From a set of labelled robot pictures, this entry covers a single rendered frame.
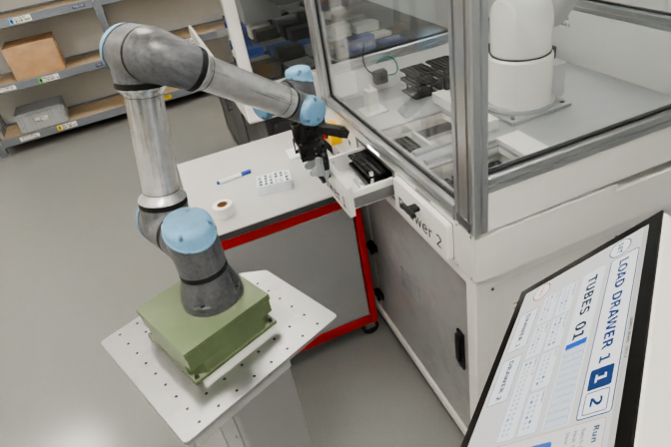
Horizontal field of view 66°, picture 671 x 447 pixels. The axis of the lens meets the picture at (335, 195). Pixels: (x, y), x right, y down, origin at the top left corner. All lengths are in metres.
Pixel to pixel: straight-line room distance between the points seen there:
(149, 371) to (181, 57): 0.75
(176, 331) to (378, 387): 1.06
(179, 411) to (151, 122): 0.64
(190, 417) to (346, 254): 0.94
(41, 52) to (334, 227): 3.78
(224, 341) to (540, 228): 0.81
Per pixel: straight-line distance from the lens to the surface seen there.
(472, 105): 1.08
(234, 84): 1.18
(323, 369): 2.24
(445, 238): 1.34
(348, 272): 2.03
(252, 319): 1.31
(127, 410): 2.43
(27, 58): 5.22
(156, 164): 1.27
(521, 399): 0.82
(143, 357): 1.44
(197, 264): 1.23
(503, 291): 1.44
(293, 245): 1.87
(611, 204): 1.50
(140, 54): 1.12
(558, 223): 1.40
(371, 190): 1.57
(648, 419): 0.66
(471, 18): 1.02
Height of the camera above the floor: 1.71
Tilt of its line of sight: 32 degrees down
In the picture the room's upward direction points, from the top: 10 degrees counter-clockwise
